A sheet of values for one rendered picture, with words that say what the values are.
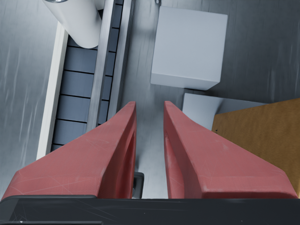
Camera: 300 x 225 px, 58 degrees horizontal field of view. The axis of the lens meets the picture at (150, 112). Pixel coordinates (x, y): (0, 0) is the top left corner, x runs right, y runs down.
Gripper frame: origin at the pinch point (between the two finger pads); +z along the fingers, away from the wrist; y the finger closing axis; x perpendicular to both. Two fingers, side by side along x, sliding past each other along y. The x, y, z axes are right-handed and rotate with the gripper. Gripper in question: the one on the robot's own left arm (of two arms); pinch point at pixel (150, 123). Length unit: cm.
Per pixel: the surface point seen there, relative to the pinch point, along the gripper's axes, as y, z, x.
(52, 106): 13.7, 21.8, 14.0
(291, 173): -9.9, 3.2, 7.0
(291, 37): -25.1, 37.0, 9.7
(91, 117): 7.2, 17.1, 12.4
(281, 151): -10.2, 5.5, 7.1
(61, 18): 10.1, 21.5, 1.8
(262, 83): -19.8, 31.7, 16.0
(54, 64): 13.6, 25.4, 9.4
